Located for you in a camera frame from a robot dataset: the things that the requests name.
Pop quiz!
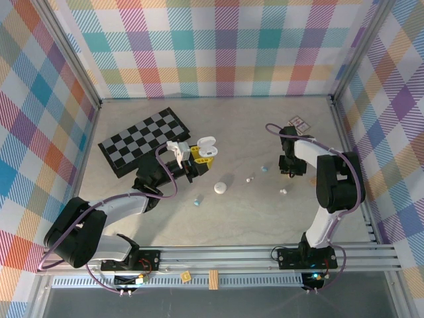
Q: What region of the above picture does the black grey chessboard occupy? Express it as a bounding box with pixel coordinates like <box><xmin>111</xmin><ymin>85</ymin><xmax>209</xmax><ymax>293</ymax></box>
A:
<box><xmin>97</xmin><ymin>106</ymin><xmax>192</xmax><ymax>180</ymax></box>

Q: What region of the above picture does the playing card box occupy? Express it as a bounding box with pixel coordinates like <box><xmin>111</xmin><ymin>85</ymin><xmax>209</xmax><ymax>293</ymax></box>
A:
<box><xmin>287</xmin><ymin>115</ymin><xmax>313</xmax><ymax>135</ymax></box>

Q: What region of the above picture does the black controller box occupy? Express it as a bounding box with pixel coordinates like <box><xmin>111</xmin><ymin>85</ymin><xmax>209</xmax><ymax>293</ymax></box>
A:
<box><xmin>301</xmin><ymin>272</ymin><xmax>327</xmax><ymax>290</ymax></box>
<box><xmin>113</xmin><ymin>274</ymin><xmax>150</xmax><ymax>288</ymax></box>

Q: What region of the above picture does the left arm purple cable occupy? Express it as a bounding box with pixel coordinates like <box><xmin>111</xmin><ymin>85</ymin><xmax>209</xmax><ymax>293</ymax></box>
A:
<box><xmin>39</xmin><ymin>142</ymin><xmax>180</xmax><ymax>294</ymax></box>

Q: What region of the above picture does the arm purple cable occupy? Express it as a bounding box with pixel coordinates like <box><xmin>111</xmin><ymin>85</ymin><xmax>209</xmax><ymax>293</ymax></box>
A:
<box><xmin>39</xmin><ymin>142</ymin><xmax>180</xmax><ymax>294</ymax></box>
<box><xmin>266</xmin><ymin>123</ymin><xmax>362</xmax><ymax>295</ymax></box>

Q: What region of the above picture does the aluminium side rail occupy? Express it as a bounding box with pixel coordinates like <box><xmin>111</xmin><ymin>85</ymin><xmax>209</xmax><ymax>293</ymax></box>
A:
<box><xmin>330</xmin><ymin>95</ymin><xmax>380</xmax><ymax>244</ymax></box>
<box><xmin>28</xmin><ymin>101</ymin><xmax>103</xmax><ymax>318</ymax></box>

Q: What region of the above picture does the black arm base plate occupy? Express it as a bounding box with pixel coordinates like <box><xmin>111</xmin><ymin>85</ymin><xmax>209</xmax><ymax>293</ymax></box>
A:
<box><xmin>276</xmin><ymin>246</ymin><xmax>339</xmax><ymax>270</ymax></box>
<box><xmin>100</xmin><ymin>250</ymin><xmax>162</xmax><ymax>273</ymax></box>

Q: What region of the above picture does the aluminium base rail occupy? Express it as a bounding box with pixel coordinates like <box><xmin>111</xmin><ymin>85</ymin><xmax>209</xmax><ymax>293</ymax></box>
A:
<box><xmin>32</xmin><ymin>244</ymin><xmax>398</xmax><ymax>276</ymax></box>

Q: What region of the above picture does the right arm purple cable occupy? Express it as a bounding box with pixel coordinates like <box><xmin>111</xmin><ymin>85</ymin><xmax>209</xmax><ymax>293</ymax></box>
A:
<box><xmin>266</xmin><ymin>123</ymin><xmax>362</xmax><ymax>295</ymax></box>

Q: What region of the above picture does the grey slotted cable tray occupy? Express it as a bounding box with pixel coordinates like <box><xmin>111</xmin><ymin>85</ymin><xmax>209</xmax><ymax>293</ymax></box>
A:
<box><xmin>49</xmin><ymin>276</ymin><xmax>307</xmax><ymax>290</ymax></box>

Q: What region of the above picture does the aluminium frame post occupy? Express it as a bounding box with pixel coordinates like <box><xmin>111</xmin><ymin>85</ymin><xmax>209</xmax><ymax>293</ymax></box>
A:
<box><xmin>34</xmin><ymin>0</ymin><xmax>102</xmax><ymax>109</ymax></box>
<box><xmin>330</xmin><ymin>0</ymin><xmax>397</xmax><ymax>102</ymax></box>

